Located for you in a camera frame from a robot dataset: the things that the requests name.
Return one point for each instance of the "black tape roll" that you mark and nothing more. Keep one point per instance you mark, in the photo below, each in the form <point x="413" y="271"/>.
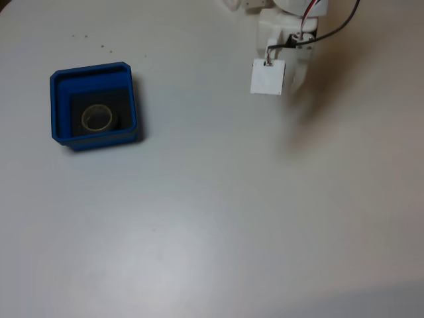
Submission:
<point x="116" y="122"/>

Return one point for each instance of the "black pad box liner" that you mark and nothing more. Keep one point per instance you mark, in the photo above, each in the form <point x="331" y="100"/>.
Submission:
<point x="76" y="99"/>

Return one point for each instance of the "blue plastic box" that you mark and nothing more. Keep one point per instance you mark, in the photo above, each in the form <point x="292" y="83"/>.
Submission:
<point x="61" y="109"/>

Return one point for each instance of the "white square camera board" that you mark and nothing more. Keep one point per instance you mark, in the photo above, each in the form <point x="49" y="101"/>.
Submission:
<point x="268" y="77"/>

